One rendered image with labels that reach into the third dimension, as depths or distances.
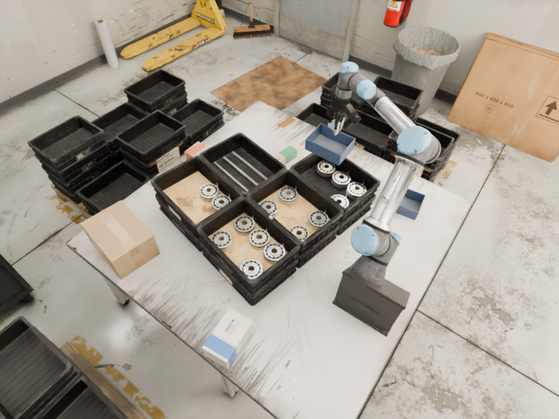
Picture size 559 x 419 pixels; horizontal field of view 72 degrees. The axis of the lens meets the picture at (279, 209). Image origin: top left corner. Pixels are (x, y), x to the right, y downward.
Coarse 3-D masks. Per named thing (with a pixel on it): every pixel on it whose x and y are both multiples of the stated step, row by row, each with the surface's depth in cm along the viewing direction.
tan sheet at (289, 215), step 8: (304, 200) 204; (280, 208) 200; (288, 208) 201; (296, 208) 201; (304, 208) 201; (312, 208) 201; (280, 216) 197; (288, 216) 197; (296, 216) 197; (304, 216) 198; (288, 224) 194; (296, 224) 194; (304, 224) 194; (312, 232) 191
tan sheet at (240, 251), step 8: (232, 224) 192; (256, 224) 193; (232, 232) 189; (240, 240) 187; (248, 240) 187; (272, 240) 187; (232, 248) 184; (240, 248) 184; (248, 248) 184; (232, 256) 181; (240, 256) 181; (248, 256) 181; (256, 256) 181; (240, 264) 178; (264, 264) 178; (272, 264) 179
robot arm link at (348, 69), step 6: (342, 66) 171; (348, 66) 169; (354, 66) 170; (342, 72) 171; (348, 72) 170; (354, 72) 170; (342, 78) 173; (348, 78) 170; (342, 84) 174; (342, 90) 176; (348, 90) 176
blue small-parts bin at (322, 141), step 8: (320, 128) 199; (328, 128) 196; (312, 136) 195; (320, 136) 200; (328, 136) 200; (336, 136) 197; (344, 136) 193; (312, 144) 189; (320, 144) 197; (328, 144) 197; (336, 144) 197; (344, 144) 197; (352, 144) 190; (312, 152) 193; (320, 152) 189; (328, 152) 186; (336, 152) 193; (344, 152) 186; (336, 160) 187
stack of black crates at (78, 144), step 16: (64, 128) 276; (80, 128) 286; (96, 128) 271; (32, 144) 262; (48, 144) 272; (64, 144) 275; (80, 144) 260; (96, 144) 272; (48, 160) 256; (64, 160) 257; (80, 160) 266; (96, 160) 279; (112, 160) 291; (48, 176) 284; (64, 176) 263; (80, 176) 272; (96, 176) 285; (64, 192) 287
